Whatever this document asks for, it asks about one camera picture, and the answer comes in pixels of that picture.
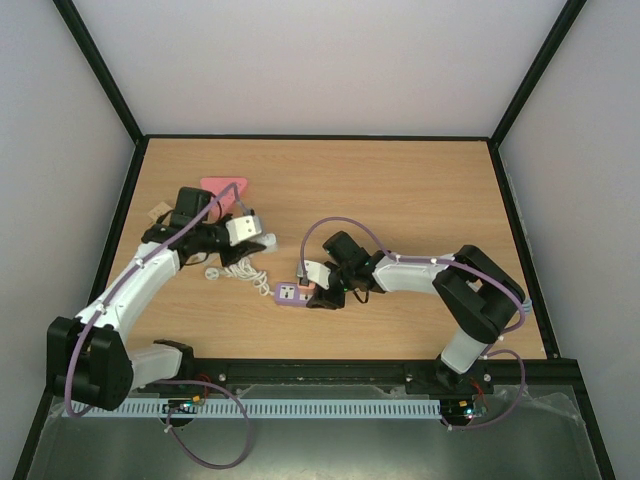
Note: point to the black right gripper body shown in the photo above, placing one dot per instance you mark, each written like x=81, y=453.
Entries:
x=332, y=288

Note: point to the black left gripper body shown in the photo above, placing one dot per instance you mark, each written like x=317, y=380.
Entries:
x=228, y=259

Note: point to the pink triangular power strip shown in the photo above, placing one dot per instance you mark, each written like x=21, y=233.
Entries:
x=225, y=204

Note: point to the pink plug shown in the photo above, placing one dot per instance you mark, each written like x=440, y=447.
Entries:
x=306, y=287

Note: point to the beige dragon cube plug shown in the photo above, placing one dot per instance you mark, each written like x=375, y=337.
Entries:
x=160, y=212

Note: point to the white plug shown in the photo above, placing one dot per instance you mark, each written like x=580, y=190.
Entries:
x=268, y=241

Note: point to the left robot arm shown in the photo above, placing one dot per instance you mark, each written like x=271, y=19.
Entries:
x=87, y=361

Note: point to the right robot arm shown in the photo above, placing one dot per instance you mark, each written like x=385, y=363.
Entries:
x=483, y=299

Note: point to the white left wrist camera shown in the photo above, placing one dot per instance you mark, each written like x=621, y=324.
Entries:
x=243, y=228

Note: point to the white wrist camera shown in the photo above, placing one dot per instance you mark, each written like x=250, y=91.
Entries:
x=243, y=228
x=314, y=271

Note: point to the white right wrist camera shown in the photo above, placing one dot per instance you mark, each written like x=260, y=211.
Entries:
x=314, y=271

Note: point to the light blue cable duct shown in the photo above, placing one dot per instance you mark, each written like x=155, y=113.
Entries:
x=222, y=408

